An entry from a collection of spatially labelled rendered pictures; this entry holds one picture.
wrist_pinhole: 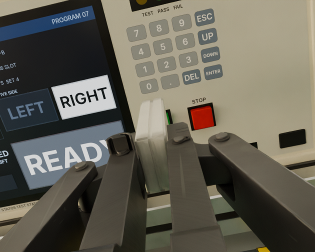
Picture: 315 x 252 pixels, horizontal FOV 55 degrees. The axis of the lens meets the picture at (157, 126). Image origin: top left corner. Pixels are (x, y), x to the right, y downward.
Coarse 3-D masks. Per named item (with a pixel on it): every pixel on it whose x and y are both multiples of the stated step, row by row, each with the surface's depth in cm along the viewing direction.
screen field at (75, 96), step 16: (96, 80) 26; (16, 96) 26; (32, 96) 26; (48, 96) 26; (64, 96) 26; (80, 96) 26; (96, 96) 26; (112, 96) 26; (0, 112) 27; (16, 112) 27; (32, 112) 27; (48, 112) 27; (64, 112) 27; (80, 112) 27; (16, 128) 27
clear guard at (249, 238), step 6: (234, 234) 29; (240, 234) 29; (246, 234) 28; (252, 234) 28; (228, 240) 28; (234, 240) 28; (240, 240) 28; (246, 240) 28; (252, 240) 28; (258, 240) 27; (228, 246) 28; (234, 246) 27; (240, 246) 27; (246, 246) 27; (252, 246) 27; (258, 246) 27
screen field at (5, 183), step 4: (0, 176) 29; (4, 176) 29; (8, 176) 29; (12, 176) 29; (0, 180) 29; (4, 180) 29; (8, 180) 29; (12, 180) 29; (0, 184) 29; (4, 184) 29; (8, 184) 29; (12, 184) 29; (0, 188) 29; (4, 188) 29; (8, 188) 29; (12, 188) 30
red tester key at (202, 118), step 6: (198, 108) 27; (204, 108) 26; (210, 108) 26; (192, 114) 26; (198, 114) 26; (204, 114) 26; (210, 114) 26; (192, 120) 27; (198, 120) 27; (204, 120) 27; (210, 120) 27; (198, 126) 27; (204, 126) 27
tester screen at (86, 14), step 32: (0, 32) 25; (32, 32) 25; (64, 32) 25; (96, 32) 25; (0, 64) 25; (32, 64) 25; (64, 64) 26; (96, 64) 26; (0, 96) 26; (0, 128) 27; (32, 128) 27; (64, 128) 27; (0, 160) 28; (0, 192) 30; (32, 192) 30
